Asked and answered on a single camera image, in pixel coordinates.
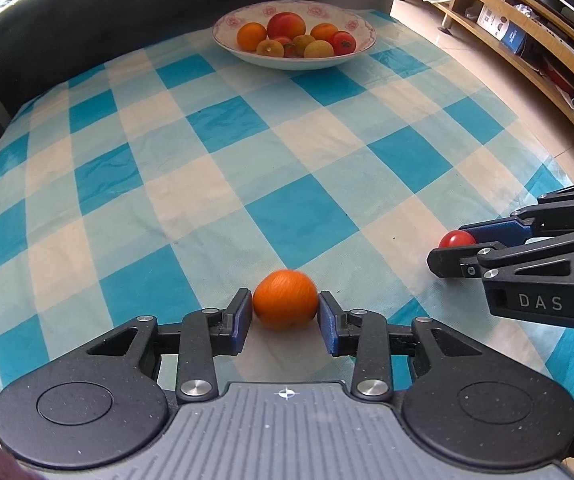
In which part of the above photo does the small red cherry tomato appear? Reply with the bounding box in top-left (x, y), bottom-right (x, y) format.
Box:
top-left (438, 230), bottom-right (477, 249)

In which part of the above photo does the blue white checkered tablecloth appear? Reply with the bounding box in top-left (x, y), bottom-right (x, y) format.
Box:
top-left (0, 7), bottom-right (574, 441)

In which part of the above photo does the round red cherry tomato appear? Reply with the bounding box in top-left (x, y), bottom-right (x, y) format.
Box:
top-left (273, 36), bottom-right (300, 58)

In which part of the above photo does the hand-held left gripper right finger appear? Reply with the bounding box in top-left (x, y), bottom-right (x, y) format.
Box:
top-left (318, 290), bottom-right (488, 402)

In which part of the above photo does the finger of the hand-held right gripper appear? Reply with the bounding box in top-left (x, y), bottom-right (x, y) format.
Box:
top-left (426, 226), bottom-right (574, 282)
top-left (460, 176), bottom-right (574, 246)

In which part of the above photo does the small orange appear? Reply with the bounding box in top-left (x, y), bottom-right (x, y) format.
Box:
top-left (252, 269), bottom-right (319, 331)
top-left (310, 23), bottom-right (340, 42)
top-left (237, 21), bottom-right (268, 52)

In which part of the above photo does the large oval red tomato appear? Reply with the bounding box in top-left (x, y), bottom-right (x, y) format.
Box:
top-left (331, 31), bottom-right (357, 56)
top-left (266, 12), bottom-right (307, 40)

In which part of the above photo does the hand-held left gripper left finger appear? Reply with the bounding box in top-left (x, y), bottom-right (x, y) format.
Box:
top-left (87, 287), bottom-right (254, 403)

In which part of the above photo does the white floral rim plate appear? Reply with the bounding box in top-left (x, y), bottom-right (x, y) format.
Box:
top-left (211, 1), bottom-right (378, 71)

